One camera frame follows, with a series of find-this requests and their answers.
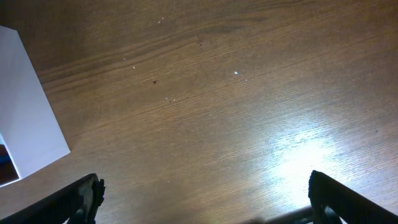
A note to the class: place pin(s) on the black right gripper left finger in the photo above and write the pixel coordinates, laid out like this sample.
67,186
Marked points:
75,203

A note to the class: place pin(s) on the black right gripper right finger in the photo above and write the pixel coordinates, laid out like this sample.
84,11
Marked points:
333,202

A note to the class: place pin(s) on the white cardboard box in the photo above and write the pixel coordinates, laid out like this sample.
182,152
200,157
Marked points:
30,133

